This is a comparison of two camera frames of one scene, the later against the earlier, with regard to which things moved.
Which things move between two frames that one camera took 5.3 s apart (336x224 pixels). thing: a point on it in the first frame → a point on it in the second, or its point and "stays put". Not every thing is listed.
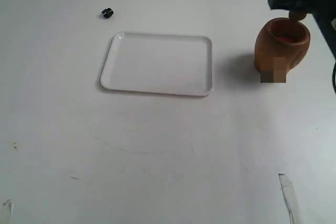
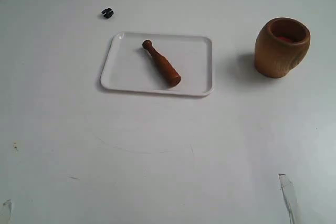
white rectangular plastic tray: (159, 63) stays put
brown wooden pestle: (295, 15) → (170, 75)
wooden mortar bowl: (280, 44) stays put
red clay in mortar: (284, 38) stays put
